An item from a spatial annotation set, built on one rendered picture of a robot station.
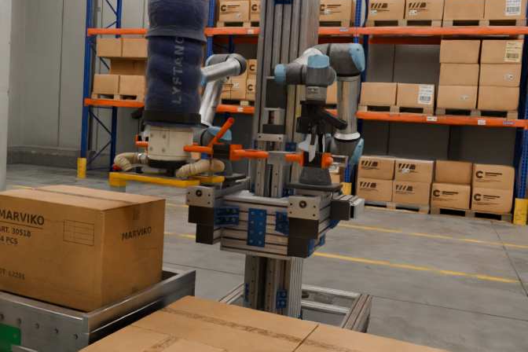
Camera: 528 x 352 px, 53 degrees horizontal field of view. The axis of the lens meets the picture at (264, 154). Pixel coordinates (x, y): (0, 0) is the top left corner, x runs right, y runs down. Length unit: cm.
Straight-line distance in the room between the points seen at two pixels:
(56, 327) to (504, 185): 779
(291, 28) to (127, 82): 830
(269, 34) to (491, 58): 665
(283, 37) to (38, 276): 154
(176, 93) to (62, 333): 94
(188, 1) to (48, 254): 112
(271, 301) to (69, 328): 105
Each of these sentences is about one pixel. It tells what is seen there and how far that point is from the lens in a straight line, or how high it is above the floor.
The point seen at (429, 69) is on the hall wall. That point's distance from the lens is 1035.
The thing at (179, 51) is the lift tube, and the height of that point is 155.
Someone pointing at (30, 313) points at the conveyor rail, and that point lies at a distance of 217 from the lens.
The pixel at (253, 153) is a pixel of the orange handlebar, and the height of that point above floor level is 119.
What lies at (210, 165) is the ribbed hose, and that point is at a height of 113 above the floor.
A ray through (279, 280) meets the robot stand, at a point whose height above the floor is 52.
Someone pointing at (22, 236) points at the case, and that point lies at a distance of 236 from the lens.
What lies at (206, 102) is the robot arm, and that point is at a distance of 272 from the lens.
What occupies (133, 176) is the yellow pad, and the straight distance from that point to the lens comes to 202.
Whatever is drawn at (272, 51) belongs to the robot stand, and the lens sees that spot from 270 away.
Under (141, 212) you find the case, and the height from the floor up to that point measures 91.
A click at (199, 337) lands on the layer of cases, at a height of 54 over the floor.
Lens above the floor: 130
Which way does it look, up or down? 3 degrees down
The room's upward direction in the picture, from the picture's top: 3 degrees clockwise
